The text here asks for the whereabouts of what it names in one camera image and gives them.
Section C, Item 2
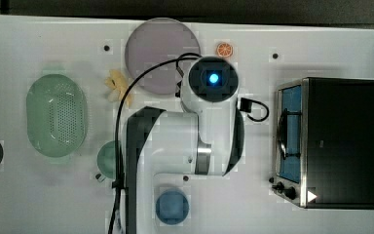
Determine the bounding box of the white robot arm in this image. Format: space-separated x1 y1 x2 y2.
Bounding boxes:
121 57 244 234

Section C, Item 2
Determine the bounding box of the black toaster oven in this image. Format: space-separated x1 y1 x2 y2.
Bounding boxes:
270 77 374 210

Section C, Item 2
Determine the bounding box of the orange slice toy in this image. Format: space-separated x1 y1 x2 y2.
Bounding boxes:
216 42 234 58

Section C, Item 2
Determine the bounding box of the yellow banana peel toy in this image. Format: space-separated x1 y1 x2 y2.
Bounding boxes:
104 69 132 107

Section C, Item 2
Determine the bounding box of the purple oval plate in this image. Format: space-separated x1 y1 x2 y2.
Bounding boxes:
125 18 201 95

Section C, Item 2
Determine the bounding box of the green mug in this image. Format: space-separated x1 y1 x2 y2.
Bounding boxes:
95 140 126 182

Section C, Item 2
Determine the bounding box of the blue cup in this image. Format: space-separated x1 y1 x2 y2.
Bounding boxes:
156 190 190 225

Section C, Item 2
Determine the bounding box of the green colander basket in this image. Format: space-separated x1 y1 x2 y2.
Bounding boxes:
26 74 88 158

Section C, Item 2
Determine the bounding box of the black oven door handle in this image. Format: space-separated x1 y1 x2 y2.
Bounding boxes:
278 108 302 160

